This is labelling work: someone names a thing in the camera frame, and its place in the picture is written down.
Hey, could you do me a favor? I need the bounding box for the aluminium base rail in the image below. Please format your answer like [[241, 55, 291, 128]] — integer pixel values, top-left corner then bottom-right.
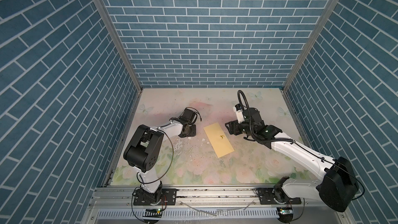
[[88, 185, 349, 209]]

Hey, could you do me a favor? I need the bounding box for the controller board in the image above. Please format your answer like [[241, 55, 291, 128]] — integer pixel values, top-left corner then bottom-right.
[[143, 209, 164, 218], [278, 207, 294, 215]]

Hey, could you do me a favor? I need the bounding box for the right aluminium corner post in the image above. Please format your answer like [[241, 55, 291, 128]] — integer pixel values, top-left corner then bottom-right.
[[282, 0, 339, 94]]

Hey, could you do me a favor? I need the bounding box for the right controller board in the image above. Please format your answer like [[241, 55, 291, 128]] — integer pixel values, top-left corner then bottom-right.
[[278, 207, 294, 215]]

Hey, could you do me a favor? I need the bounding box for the left controller board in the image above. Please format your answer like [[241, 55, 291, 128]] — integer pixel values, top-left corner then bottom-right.
[[143, 209, 164, 218]]

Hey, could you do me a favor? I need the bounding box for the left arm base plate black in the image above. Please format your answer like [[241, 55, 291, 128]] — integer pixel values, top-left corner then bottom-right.
[[133, 188, 177, 206]]

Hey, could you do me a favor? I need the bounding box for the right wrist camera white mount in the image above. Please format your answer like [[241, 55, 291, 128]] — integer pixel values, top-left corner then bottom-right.
[[233, 103, 245, 123]]

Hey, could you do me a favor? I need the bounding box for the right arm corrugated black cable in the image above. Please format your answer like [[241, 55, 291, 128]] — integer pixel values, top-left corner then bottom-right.
[[237, 90, 294, 145]]

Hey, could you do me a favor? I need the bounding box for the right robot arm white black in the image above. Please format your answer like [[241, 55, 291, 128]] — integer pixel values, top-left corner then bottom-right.
[[225, 104, 360, 212]]

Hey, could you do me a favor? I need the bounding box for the left aluminium corner post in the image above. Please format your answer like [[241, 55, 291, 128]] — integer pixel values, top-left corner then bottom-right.
[[92, 0, 143, 93]]

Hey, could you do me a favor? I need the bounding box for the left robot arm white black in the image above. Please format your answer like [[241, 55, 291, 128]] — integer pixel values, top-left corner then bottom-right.
[[123, 107, 202, 204]]

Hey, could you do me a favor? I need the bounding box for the white slotted cable duct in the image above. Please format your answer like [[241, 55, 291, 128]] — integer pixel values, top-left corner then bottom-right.
[[97, 207, 279, 221]]

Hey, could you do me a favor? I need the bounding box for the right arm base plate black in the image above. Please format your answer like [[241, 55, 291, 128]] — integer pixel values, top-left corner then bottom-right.
[[255, 187, 302, 205]]

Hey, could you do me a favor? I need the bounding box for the aluminium corner post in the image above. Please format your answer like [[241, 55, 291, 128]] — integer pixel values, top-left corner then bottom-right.
[[92, 0, 143, 93], [282, 0, 339, 94]]

